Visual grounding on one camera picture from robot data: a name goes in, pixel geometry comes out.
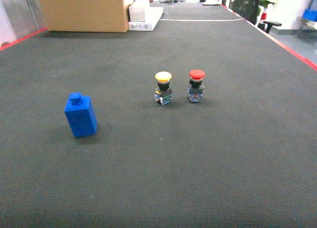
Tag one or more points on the green potted plant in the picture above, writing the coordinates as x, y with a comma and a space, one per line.
263, 5

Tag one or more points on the white flat carton box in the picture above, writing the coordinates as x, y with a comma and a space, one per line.
143, 17

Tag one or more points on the yellow mushroom push button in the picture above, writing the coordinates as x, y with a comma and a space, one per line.
163, 94

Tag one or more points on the black office chair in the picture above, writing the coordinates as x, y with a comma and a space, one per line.
269, 24

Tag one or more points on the blue rectangular block part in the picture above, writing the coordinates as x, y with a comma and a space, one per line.
80, 115

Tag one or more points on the black conveyor belt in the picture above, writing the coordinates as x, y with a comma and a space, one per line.
243, 157

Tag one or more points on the red mushroom push button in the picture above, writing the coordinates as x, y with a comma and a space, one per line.
196, 87

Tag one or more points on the large cardboard box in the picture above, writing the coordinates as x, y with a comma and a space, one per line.
110, 16

